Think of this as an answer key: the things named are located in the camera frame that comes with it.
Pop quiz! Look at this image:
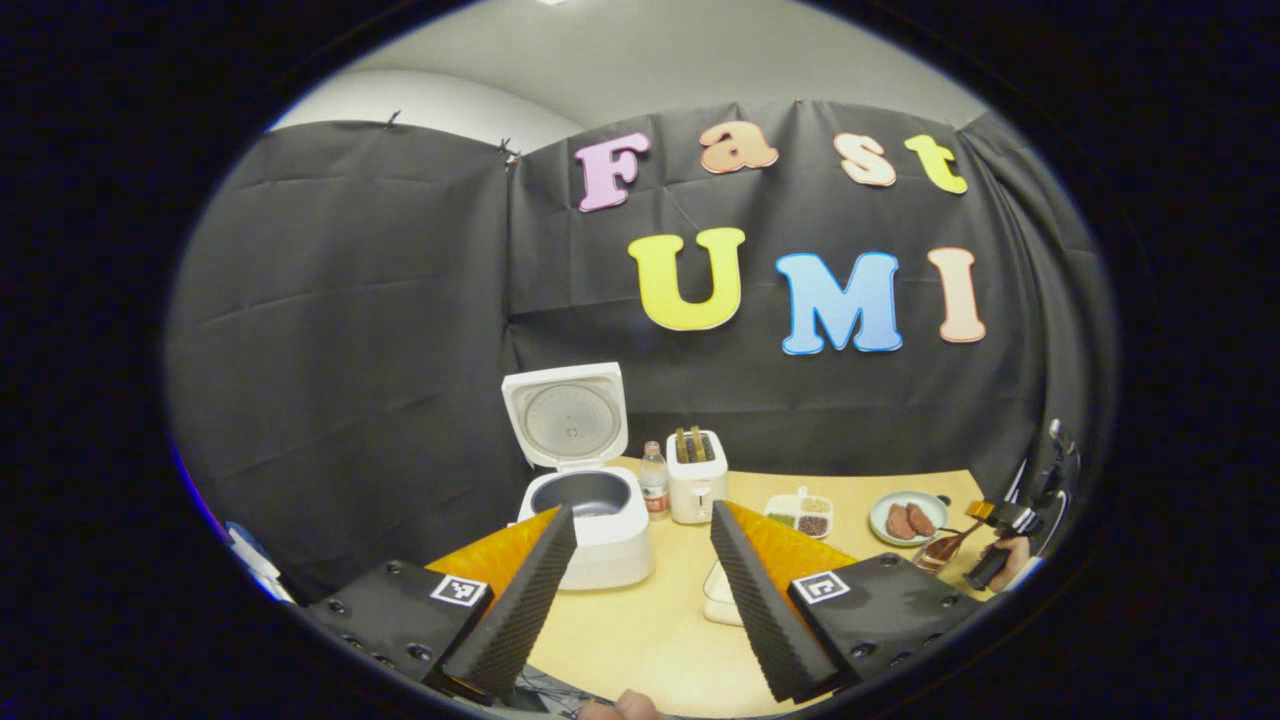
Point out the white rice cooker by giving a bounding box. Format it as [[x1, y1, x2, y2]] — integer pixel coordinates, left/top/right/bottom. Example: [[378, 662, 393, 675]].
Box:
[[500, 362, 656, 591]]

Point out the cream rectangular container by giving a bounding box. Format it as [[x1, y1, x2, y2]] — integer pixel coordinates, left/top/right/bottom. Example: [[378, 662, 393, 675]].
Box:
[[700, 560, 747, 629]]

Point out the clear plastic water bottle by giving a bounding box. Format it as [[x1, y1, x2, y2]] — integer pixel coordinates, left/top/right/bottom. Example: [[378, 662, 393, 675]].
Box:
[[638, 440, 671, 523]]

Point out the dark wooden spoon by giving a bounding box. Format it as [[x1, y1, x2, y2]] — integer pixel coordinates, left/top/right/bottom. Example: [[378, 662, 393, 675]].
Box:
[[912, 518, 991, 574]]

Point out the white divided grain tray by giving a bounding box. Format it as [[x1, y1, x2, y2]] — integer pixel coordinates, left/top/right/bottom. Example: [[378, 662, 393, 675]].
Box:
[[763, 487, 834, 541]]

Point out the white toaster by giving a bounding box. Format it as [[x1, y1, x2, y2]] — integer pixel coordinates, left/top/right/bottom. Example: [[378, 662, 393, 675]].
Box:
[[665, 428, 729, 526]]

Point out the blue and white object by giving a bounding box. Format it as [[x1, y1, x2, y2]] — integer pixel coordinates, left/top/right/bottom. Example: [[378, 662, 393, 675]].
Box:
[[225, 520, 296, 606]]

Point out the pale green plate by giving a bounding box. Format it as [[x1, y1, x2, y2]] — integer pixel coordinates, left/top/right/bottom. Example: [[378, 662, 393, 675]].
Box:
[[868, 490, 951, 548]]

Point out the black backdrop cloth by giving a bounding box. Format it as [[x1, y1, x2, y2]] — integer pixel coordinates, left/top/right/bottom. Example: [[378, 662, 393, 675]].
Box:
[[165, 98, 1116, 601]]

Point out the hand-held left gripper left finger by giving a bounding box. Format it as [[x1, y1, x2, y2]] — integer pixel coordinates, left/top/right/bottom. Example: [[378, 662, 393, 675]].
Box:
[[305, 503, 579, 706]]

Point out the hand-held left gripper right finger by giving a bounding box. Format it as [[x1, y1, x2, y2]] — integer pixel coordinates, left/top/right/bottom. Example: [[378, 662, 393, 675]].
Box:
[[708, 500, 986, 706]]

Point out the tangle of grey cables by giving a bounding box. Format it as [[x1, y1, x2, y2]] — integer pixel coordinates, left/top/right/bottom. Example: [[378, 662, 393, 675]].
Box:
[[510, 665, 611, 716]]

